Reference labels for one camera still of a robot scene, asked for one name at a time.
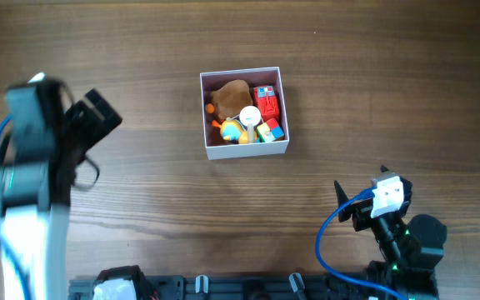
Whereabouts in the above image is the colourful puzzle cube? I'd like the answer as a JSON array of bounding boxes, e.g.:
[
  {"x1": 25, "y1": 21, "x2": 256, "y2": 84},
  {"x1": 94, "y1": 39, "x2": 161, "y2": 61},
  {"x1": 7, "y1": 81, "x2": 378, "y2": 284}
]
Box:
[{"x1": 256, "y1": 118, "x2": 285, "y2": 143}]

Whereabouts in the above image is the white wooden rattle drum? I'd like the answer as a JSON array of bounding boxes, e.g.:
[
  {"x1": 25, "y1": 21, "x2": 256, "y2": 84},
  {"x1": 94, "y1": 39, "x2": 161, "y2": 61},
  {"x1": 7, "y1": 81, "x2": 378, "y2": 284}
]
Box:
[{"x1": 232, "y1": 106, "x2": 262, "y2": 129}]

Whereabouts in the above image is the brown plush toy with carrot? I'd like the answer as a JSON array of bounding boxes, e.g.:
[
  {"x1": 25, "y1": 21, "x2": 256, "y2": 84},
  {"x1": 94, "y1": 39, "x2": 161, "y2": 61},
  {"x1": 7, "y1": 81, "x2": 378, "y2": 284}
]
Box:
[{"x1": 204, "y1": 80, "x2": 253, "y2": 121}]

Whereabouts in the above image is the red toy fire truck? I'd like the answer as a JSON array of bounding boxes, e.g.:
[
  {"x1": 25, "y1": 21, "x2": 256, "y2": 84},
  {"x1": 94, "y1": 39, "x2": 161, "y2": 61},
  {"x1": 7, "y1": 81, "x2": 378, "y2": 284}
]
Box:
[{"x1": 253, "y1": 85, "x2": 281, "y2": 122}]

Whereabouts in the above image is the orange blue duck toy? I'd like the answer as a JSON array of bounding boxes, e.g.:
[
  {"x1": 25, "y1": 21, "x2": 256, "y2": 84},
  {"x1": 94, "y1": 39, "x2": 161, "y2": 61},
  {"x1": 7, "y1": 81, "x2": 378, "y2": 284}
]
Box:
[{"x1": 211, "y1": 118, "x2": 260, "y2": 144}]

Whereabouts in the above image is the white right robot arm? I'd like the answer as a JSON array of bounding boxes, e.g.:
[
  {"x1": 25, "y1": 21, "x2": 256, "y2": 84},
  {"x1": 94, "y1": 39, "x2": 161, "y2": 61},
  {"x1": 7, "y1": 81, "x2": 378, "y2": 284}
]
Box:
[{"x1": 315, "y1": 166, "x2": 448, "y2": 299}]

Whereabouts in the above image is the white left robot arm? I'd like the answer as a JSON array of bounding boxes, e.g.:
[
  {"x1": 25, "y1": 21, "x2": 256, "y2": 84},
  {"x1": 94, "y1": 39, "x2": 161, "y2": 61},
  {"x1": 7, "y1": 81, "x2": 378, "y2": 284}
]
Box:
[{"x1": 0, "y1": 77, "x2": 123, "y2": 299}]

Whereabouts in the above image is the white box pink interior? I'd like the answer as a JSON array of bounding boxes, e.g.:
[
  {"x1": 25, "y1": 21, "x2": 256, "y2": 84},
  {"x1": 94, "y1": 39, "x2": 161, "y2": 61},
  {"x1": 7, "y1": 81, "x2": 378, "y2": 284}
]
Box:
[{"x1": 200, "y1": 67, "x2": 290, "y2": 160}]

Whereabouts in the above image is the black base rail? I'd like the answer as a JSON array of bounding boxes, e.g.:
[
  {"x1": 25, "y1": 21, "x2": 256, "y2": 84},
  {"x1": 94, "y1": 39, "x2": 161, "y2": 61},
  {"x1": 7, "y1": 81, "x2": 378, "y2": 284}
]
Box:
[{"x1": 67, "y1": 272, "x2": 438, "y2": 300}]

